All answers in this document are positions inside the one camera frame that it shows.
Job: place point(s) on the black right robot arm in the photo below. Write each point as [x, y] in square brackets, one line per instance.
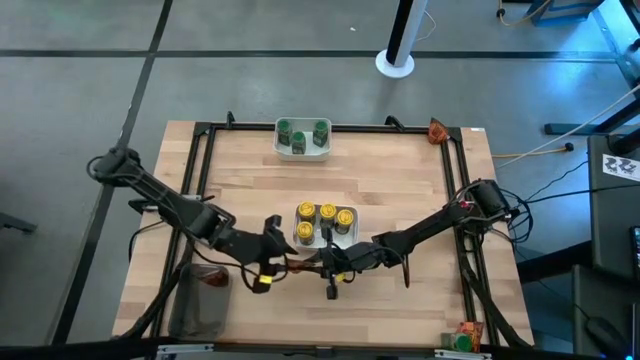
[430, 224]

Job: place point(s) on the orange brown wrapper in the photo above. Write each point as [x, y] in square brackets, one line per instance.
[306, 211]

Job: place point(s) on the black desk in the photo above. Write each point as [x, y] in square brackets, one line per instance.
[615, 225]

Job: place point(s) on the silver aluminium bracket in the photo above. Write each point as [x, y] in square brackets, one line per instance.
[462, 355]
[185, 350]

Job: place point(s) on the yellow-lid dark spice jar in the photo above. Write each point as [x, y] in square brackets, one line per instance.
[345, 219]
[305, 232]
[327, 212]

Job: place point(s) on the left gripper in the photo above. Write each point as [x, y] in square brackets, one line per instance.
[275, 255]

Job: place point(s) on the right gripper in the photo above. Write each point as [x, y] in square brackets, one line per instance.
[335, 262]

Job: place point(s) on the blue metal frame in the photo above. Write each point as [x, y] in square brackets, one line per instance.
[615, 30]

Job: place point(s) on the black table frame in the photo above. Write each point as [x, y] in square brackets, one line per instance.
[375, 128]

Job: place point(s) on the white sticker with black marks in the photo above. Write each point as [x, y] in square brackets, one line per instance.
[620, 167]

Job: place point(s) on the white plastic bin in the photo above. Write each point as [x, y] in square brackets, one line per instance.
[350, 242]
[305, 157]

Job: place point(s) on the orange-brown snack packet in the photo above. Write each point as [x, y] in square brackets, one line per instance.
[302, 268]
[472, 330]
[212, 276]
[438, 132]

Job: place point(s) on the black desk frame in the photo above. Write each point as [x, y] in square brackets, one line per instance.
[575, 129]

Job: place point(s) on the grey plastic bin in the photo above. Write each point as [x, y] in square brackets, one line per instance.
[200, 315]

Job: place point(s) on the black-white pole with round base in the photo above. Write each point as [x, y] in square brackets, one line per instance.
[395, 67]

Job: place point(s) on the green-lid glass spice jar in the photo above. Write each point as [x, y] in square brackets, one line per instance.
[460, 342]
[284, 131]
[320, 132]
[298, 142]

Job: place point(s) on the black computer mouse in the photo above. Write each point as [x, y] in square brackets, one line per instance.
[605, 332]

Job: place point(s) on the grey chair leg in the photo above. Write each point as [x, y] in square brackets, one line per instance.
[15, 222]

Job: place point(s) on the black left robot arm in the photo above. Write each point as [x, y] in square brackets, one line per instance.
[165, 196]

